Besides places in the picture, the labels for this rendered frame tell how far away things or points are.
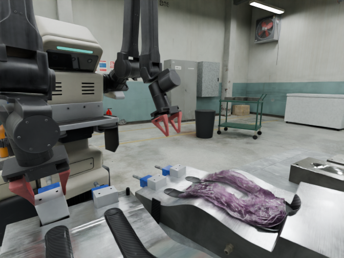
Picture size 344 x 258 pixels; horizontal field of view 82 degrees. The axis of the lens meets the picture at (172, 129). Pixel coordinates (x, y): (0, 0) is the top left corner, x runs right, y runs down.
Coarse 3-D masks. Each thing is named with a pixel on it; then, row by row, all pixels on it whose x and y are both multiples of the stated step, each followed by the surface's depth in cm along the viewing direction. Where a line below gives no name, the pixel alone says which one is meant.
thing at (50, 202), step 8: (48, 176) 49; (48, 184) 47; (56, 184) 45; (40, 192) 43; (48, 192) 41; (56, 192) 41; (40, 200) 39; (48, 200) 39; (56, 200) 40; (64, 200) 41; (40, 208) 38; (48, 208) 39; (56, 208) 40; (64, 208) 41; (40, 216) 39; (48, 216) 40; (56, 216) 41; (64, 216) 42
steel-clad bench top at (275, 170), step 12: (276, 156) 105; (288, 156) 105; (300, 156) 105; (312, 156) 105; (324, 156) 105; (240, 168) 89; (252, 168) 89; (264, 168) 89; (276, 168) 89; (288, 168) 89; (264, 180) 78; (276, 180) 78; (288, 180) 78; (168, 228) 52; (180, 240) 48; (204, 252) 44
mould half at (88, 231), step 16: (80, 208) 45; (96, 208) 45; (128, 208) 45; (144, 208) 46; (16, 224) 40; (32, 224) 40; (64, 224) 40; (80, 224) 40; (96, 224) 40; (144, 224) 41; (16, 240) 36; (32, 240) 36; (80, 240) 36; (96, 240) 36; (112, 240) 37; (144, 240) 37; (160, 240) 37; (0, 256) 33; (16, 256) 33; (32, 256) 33; (80, 256) 33; (96, 256) 33; (112, 256) 33; (160, 256) 31; (176, 256) 30; (192, 256) 28; (208, 256) 28
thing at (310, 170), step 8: (304, 160) 80; (312, 160) 80; (320, 160) 80; (296, 168) 74; (304, 168) 72; (312, 168) 72; (320, 168) 76; (328, 168) 75; (336, 168) 73; (296, 176) 75; (304, 176) 72; (312, 176) 70; (320, 176) 68; (328, 176) 66; (336, 176) 66; (320, 184) 68; (328, 184) 66; (336, 184) 64
